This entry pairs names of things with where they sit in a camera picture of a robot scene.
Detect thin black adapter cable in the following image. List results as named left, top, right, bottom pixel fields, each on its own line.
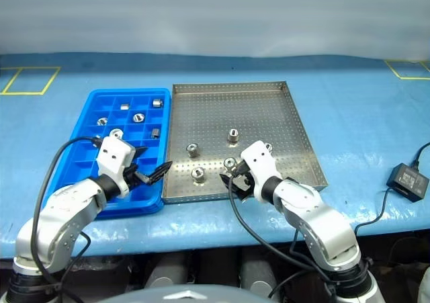
left=352, top=187, right=392, bottom=239

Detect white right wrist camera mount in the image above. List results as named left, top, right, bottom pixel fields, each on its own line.
left=239, top=140, right=284, bottom=204

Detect black power adapter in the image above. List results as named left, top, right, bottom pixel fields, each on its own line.
left=385, top=163, right=430, bottom=203

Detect grey rounded cylinder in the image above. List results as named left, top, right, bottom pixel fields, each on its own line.
left=240, top=251, right=286, bottom=297
left=144, top=252, right=189, bottom=288

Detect black adapter mains cable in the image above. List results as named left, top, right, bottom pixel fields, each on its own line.
left=413, top=141, right=430, bottom=166

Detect grey robot torso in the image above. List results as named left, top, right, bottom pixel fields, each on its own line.
left=100, top=284, right=286, bottom=303

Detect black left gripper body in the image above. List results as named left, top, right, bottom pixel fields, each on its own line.
left=122, top=163, right=151, bottom=188

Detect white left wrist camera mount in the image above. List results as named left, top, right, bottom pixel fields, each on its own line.
left=95, top=136, right=138, bottom=197

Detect blue compartment tray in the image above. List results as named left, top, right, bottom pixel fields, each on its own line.
left=44, top=87, right=173, bottom=220

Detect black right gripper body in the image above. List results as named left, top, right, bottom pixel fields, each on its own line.
left=230, top=171, right=256, bottom=201

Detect perforated metal tray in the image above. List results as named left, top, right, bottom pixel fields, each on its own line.
left=162, top=80, right=329, bottom=205

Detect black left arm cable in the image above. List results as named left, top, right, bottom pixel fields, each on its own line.
left=30, top=136, right=102, bottom=303

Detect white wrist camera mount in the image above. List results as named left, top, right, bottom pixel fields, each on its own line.
left=95, top=136, right=138, bottom=197
left=239, top=140, right=284, bottom=204

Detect blue plastic table cover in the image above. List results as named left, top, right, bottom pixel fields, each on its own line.
left=0, top=52, right=430, bottom=260

